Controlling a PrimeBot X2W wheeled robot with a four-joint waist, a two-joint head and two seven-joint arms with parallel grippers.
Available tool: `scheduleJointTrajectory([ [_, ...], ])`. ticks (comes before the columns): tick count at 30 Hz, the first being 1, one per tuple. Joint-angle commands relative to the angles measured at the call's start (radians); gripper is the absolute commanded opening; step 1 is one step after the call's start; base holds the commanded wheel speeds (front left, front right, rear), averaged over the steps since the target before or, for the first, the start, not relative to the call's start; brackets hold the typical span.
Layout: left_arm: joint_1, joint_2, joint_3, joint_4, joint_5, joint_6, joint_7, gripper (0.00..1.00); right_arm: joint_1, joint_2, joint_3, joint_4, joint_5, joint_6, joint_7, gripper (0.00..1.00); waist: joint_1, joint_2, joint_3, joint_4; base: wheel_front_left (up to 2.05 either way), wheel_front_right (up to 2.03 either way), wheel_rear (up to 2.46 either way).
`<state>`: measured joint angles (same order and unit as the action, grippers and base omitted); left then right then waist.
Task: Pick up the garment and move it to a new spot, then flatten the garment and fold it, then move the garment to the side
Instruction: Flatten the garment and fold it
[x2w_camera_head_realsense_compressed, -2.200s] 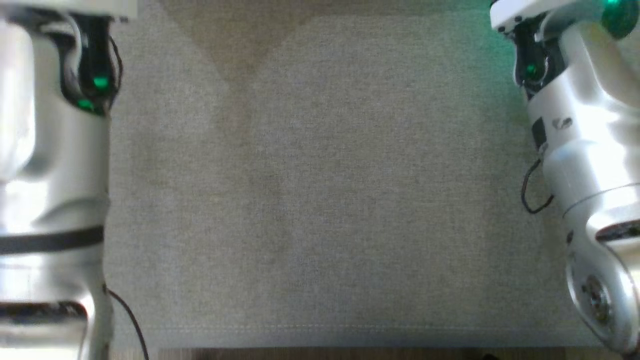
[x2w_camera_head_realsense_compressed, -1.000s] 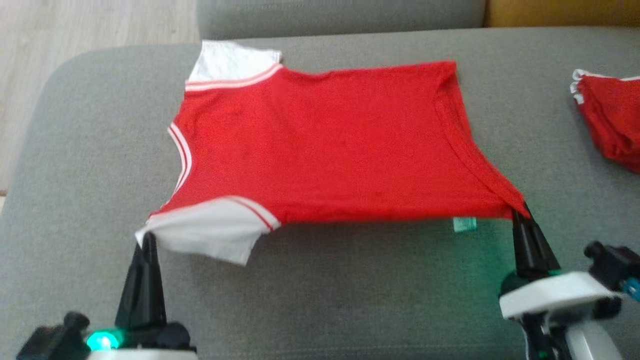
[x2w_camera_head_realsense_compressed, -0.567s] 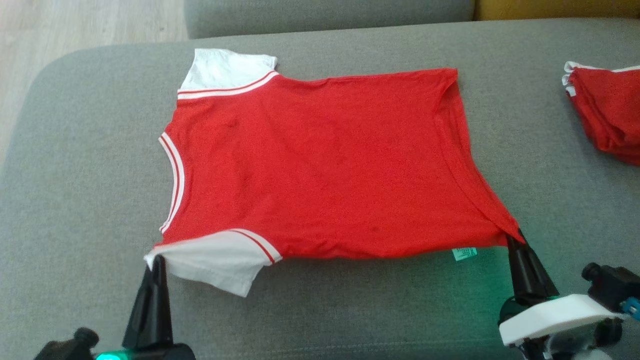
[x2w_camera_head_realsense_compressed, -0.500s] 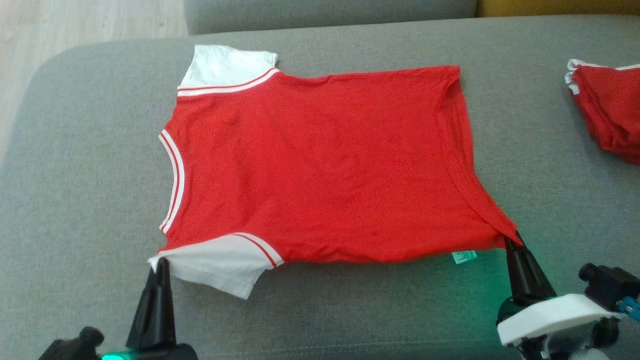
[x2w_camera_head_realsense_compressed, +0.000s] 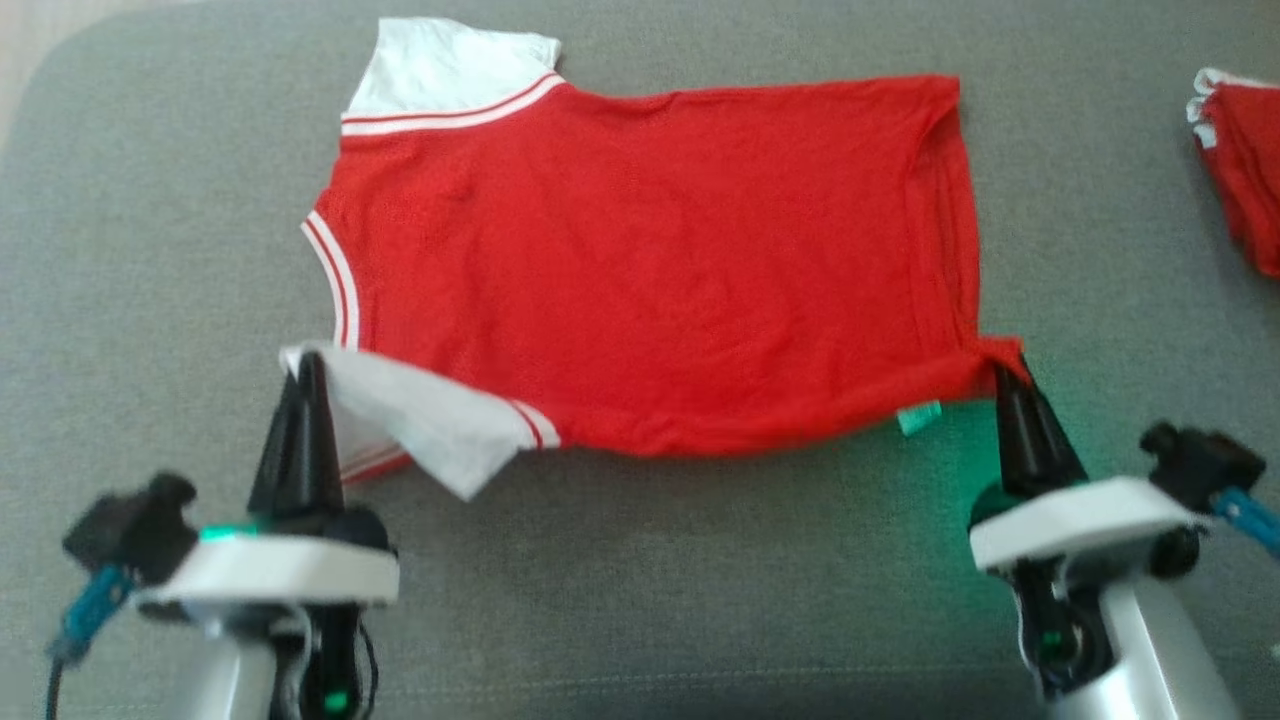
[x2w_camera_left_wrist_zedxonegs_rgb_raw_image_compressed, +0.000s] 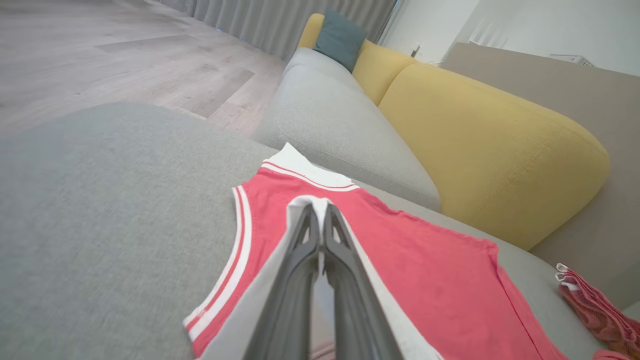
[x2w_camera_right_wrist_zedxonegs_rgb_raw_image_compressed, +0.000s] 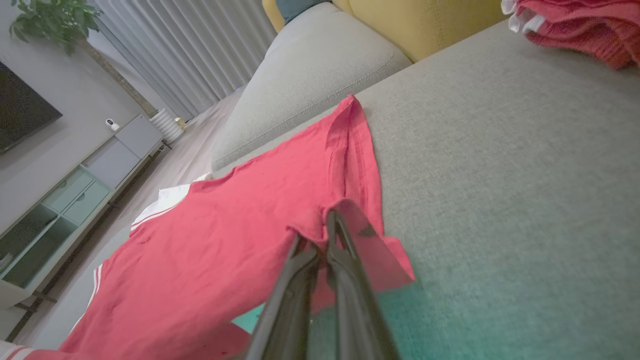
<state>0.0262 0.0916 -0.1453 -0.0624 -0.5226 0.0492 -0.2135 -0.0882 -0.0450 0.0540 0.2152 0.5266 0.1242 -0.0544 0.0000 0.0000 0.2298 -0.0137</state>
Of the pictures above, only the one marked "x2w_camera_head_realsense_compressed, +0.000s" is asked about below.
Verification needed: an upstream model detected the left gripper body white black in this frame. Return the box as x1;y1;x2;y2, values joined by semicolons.
138;503;402;720

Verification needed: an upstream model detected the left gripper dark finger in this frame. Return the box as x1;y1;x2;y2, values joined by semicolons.
300;351;348;523
247;352;307;523

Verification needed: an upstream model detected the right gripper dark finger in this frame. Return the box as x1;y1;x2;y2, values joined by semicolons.
992;362;1043;495
1006;362;1091;493

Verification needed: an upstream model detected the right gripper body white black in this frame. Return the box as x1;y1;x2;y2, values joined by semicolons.
966;476;1217;703

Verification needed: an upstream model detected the red shorts white trim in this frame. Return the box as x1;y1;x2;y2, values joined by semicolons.
1186;67;1280;280

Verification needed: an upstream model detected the red white basketball jersey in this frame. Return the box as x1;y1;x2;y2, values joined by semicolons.
279;17;1033;502

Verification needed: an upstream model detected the grey sofa seat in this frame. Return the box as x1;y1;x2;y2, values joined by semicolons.
0;0;1280;720

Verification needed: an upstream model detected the right gripper cable blue plug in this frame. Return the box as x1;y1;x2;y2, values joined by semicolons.
1212;487;1280;559

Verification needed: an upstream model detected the gripper cable blue plug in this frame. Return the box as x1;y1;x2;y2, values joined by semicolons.
1212;487;1280;559
44;563;138;720

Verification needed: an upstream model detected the left gripper cable blue plug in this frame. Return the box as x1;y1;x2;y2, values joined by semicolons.
44;563;138;720

